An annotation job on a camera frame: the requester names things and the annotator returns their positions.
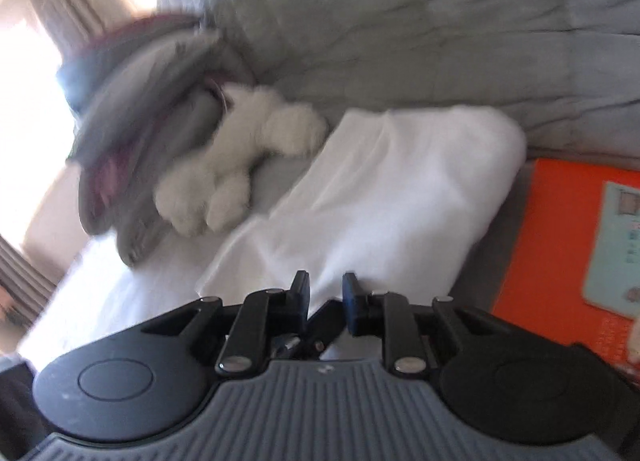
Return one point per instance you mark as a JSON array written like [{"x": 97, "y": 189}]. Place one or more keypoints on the folded grey quilt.
[{"x": 150, "y": 141}]

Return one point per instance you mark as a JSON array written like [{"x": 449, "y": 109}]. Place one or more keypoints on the orange book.
[{"x": 545, "y": 251}]

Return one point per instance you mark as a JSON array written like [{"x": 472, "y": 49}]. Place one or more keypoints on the light blue card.
[{"x": 615, "y": 251}]

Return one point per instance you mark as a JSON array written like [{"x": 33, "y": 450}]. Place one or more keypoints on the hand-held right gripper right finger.
[{"x": 350, "y": 305}]

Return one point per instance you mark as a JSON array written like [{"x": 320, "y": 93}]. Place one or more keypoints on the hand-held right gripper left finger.
[{"x": 302, "y": 302}]

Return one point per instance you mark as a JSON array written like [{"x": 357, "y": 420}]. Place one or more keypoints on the window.
[{"x": 30, "y": 141}]

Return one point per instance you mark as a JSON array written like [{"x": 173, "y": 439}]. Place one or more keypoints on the white plush dog toy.
[{"x": 240, "y": 141}]

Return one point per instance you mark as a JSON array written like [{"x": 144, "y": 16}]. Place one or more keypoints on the white long-sleeve shirt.
[{"x": 400, "y": 191}]

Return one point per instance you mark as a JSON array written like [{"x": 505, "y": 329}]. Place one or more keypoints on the bed with grey sheet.
[{"x": 125, "y": 291}]

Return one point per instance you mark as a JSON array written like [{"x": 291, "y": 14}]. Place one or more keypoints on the grey quilted headboard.
[{"x": 425, "y": 16}]

